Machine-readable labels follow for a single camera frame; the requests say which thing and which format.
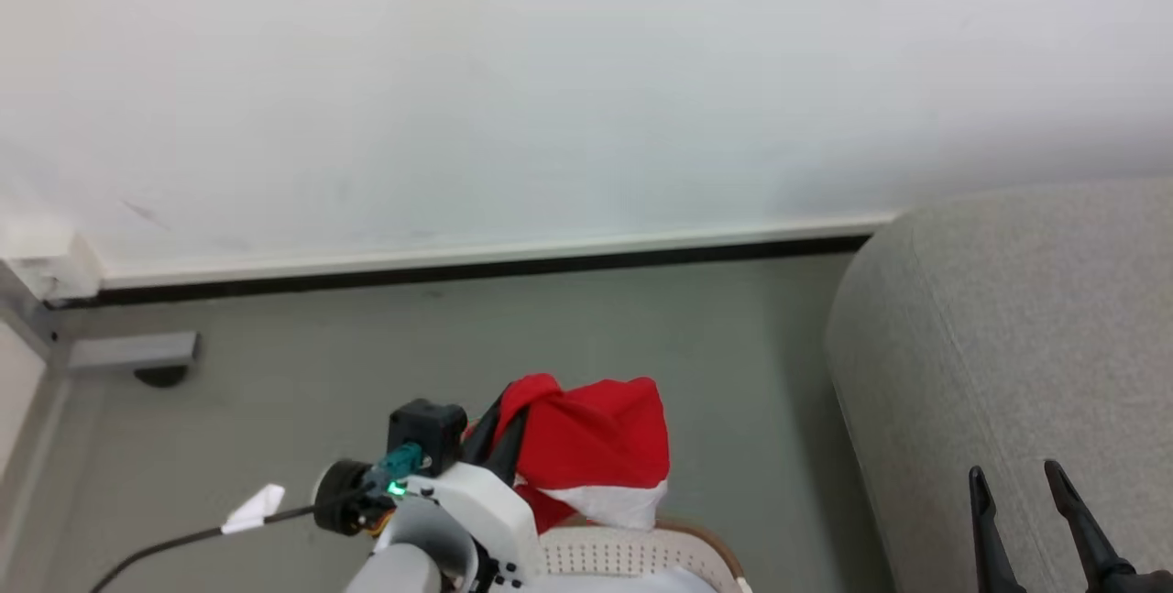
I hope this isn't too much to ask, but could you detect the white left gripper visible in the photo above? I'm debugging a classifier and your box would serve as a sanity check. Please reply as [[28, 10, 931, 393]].
[[401, 386, 544, 593]]

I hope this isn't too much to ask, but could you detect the white and black baseboard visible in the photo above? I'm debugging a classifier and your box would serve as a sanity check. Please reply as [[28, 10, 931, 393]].
[[44, 212, 897, 310]]

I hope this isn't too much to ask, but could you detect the red and white garment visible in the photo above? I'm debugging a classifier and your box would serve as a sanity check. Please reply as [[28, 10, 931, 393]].
[[491, 373, 671, 535]]

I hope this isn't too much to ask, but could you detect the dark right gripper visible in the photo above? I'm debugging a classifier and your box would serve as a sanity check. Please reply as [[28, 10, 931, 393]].
[[968, 459, 1173, 593]]

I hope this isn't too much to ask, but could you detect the thin black cable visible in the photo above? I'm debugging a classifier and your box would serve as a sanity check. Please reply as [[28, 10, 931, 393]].
[[88, 500, 342, 593]]

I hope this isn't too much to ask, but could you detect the white paper cable tag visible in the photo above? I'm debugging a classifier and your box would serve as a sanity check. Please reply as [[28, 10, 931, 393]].
[[221, 483, 287, 535]]

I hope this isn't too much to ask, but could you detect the light grey fabric sofa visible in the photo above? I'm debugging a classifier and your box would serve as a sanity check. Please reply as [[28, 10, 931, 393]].
[[823, 176, 1173, 593]]

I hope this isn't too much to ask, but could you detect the teal cable connector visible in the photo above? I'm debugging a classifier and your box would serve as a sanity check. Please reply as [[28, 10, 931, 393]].
[[363, 443, 426, 497]]

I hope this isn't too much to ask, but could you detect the cream perforated laundry basket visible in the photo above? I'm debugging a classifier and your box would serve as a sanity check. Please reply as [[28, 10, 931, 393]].
[[535, 518, 754, 593]]

